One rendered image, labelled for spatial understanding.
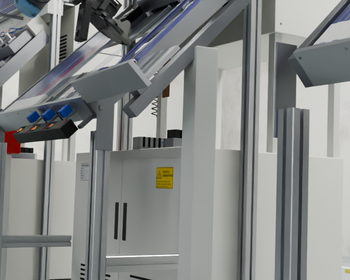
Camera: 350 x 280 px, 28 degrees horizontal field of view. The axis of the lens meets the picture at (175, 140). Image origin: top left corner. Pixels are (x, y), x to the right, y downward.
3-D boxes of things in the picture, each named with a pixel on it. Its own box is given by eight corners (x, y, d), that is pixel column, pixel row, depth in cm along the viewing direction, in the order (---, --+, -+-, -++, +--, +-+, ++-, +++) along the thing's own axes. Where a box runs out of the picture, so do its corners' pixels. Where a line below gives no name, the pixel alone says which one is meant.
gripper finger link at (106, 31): (135, 33, 215) (115, 13, 211) (125, 48, 213) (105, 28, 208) (130, 35, 218) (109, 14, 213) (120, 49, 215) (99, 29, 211)
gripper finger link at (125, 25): (143, 30, 211) (120, 10, 208) (133, 45, 209) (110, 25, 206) (138, 33, 214) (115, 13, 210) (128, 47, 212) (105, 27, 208)
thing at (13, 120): (95, 119, 184) (79, 97, 181) (5, 131, 238) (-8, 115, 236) (99, 115, 184) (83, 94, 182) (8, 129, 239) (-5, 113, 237)
